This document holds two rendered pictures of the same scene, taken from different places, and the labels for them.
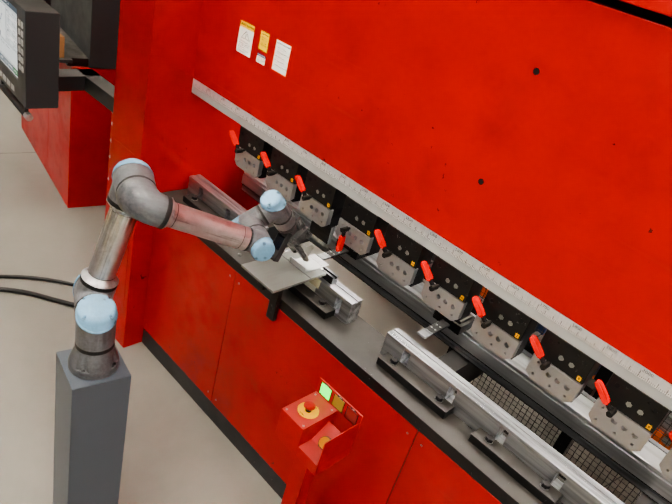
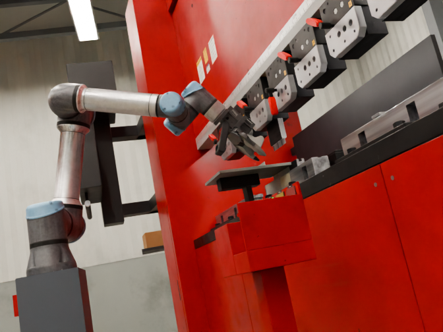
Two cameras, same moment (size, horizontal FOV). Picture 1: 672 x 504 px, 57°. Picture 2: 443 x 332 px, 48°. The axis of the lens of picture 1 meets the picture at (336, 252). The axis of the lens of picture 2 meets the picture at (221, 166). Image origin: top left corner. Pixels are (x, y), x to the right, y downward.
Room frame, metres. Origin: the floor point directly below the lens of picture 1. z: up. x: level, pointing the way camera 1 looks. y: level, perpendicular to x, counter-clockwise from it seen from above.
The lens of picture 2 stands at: (0.43, -0.70, 0.65)
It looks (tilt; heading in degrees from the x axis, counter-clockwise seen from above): 13 degrees up; 33
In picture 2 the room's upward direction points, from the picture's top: 11 degrees counter-clockwise
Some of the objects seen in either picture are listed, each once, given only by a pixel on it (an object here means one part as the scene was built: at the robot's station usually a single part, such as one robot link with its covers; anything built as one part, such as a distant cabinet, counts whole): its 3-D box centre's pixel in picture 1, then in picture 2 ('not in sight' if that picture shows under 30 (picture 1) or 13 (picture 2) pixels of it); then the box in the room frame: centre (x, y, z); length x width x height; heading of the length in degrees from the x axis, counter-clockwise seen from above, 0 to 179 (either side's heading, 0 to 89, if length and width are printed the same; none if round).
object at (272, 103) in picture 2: (342, 239); (273, 101); (1.91, -0.01, 1.20); 0.04 x 0.02 x 0.10; 143
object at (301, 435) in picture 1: (318, 425); (259, 231); (1.48, -0.10, 0.75); 0.20 x 0.16 x 0.18; 52
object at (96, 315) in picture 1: (96, 321); (47, 221); (1.45, 0.64, 0.94); 0.13 x 0.12 x 0.14; 29
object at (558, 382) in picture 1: (564, 362); not in sight; (1.46, -0.70, 1.26); 0.15 x 0.09 x 0.17; 53
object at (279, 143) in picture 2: (321, 231); (277, 135); (2.05, 0.07, 1.13); 0.10 x 0.02 x 0.10; 53
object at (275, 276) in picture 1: (284, 270); (247, 174); (1.93, 0.16, 1.00); 0.26 x 0.18 x 0.01; 143
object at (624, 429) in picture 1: (630, 408); not in sight; (1.34, -0.86, 1.26); 0.15 x 0.09 x 0.17; 53
